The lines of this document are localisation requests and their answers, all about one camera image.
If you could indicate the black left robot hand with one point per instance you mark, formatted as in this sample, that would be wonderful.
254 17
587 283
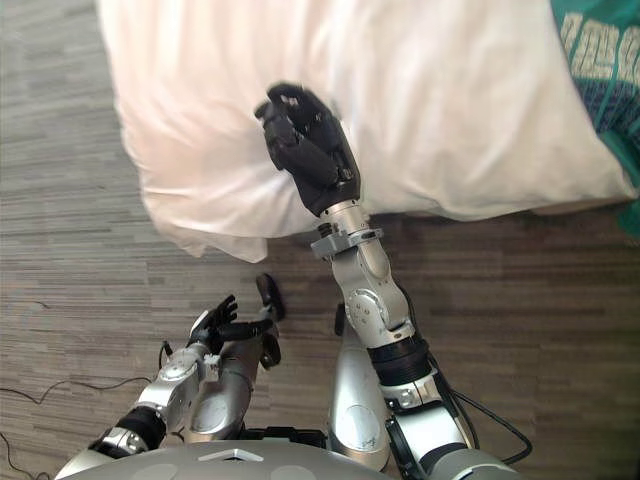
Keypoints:
220 322

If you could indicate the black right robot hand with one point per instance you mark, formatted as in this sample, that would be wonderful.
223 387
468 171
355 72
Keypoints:
320 150

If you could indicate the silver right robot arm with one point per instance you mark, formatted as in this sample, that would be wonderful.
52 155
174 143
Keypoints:
395 360

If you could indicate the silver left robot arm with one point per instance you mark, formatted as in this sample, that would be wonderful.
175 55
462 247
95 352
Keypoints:
160 395

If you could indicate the white quilt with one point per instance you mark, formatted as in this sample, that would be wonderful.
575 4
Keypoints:
350 115

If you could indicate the black left robot foot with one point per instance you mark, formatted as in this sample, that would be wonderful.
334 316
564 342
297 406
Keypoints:
270 302

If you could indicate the silver left robot leg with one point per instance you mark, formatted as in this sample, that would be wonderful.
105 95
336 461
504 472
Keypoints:
225 395

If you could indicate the silver robot leg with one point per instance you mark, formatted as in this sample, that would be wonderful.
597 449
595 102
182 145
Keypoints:
356 400
225 395

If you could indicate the silver robot torso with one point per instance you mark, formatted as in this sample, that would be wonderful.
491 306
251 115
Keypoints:
240 462

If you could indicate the silver right robot leg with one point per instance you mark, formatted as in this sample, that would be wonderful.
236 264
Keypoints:
356 400

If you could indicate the green printed garment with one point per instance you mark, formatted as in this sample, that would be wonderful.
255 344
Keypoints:
602 75

